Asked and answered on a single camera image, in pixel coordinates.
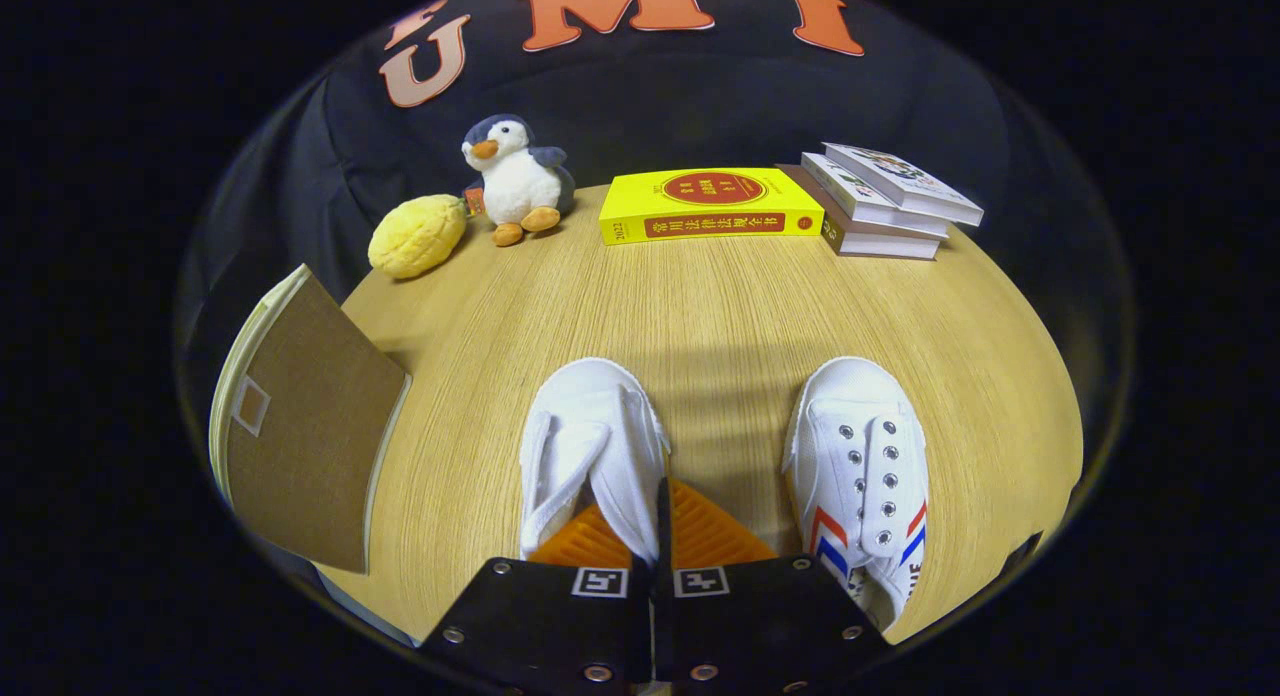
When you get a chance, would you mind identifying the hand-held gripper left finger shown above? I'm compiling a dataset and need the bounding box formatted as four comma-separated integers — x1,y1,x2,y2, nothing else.
418,504,656,695

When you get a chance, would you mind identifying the yellow book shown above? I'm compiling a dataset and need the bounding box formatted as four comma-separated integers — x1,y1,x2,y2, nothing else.
598,167,827,247

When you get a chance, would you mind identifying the penguin plush toy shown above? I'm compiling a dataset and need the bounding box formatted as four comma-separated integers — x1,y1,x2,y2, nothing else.
461,114,577,248

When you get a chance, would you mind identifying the yellow plush toy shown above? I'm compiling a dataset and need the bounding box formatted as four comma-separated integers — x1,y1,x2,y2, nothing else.
367,194,468,281

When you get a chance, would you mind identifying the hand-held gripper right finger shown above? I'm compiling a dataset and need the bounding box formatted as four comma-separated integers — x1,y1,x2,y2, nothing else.
655,476,893,695

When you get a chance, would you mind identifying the white book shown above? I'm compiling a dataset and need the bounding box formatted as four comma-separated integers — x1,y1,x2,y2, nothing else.
822,142,986,228
800,152,951,241

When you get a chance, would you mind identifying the white canvas shoe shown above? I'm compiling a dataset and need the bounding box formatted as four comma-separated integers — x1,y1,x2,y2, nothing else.
782,356,931,632
517,357,673,562

